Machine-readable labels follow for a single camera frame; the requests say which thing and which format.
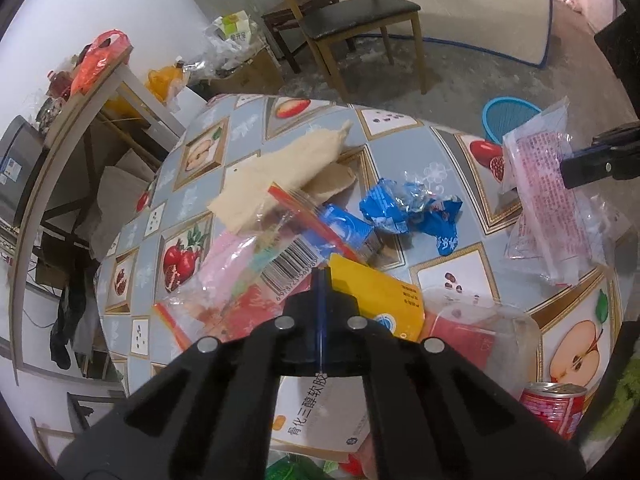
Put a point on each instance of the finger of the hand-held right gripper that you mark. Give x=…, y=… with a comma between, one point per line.
x=620, y=136
x=600, y=165

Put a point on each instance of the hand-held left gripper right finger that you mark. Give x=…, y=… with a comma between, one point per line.
x=340, y=320

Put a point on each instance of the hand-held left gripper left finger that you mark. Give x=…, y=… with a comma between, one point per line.
x=300, y=320

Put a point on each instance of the red cat print snack pouch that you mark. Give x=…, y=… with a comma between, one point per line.
x=250, y=310

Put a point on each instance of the blue toothpaste box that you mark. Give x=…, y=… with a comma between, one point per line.
x=345, y=225

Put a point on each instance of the blue plastic basket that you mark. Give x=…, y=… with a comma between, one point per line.
x=505, y=117

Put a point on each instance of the green tall drink can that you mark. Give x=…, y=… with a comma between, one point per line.
x=287, y=470

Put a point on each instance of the red drink can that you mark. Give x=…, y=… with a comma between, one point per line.
x=550, y=410

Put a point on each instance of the yellow cardboard box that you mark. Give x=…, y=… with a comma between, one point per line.
x=380, y=295

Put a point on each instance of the clear zip bag with barcode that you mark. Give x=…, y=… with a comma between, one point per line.
x=295, y=265

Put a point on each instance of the pink printed plastic bag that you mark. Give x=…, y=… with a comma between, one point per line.
x=545, y=195

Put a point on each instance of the white medicine box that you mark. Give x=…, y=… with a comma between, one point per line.
x=320, y=420

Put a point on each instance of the crumpled blue wrapper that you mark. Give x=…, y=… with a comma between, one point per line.
x=445, y=235
x=385, y=205

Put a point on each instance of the beige cloth rag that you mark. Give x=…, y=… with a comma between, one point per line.
x=280, y=170

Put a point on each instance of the fruit print tablecloth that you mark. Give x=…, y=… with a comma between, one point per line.
x=425, y=160

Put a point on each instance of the white mattress with blue edge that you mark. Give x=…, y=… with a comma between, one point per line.
x=475, y=0

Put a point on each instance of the grey cloth sack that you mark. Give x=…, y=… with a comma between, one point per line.
x=120, y=195

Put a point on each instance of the black hanging clothes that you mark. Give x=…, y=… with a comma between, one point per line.
x=67, y=320

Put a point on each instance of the brown cardboard box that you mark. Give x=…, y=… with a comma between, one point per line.
x=250, y=77

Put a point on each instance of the white wooden side table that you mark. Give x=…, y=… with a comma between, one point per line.
x=150, y=105

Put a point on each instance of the orange plastic bag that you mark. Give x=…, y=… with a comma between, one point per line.
x=165, y=82

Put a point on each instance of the clear plastic bag pile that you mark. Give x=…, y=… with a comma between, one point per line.
x=220, y=52

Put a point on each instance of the wooden chair with black seat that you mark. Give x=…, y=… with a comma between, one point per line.
x=360, y=15

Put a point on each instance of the dark wooden stool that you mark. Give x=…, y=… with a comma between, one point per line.
x=300, y=2

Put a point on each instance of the grey rice cooker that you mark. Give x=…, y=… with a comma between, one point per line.
x=20, y=160

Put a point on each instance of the red plastic bag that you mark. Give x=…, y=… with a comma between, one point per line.
x=97, y=57

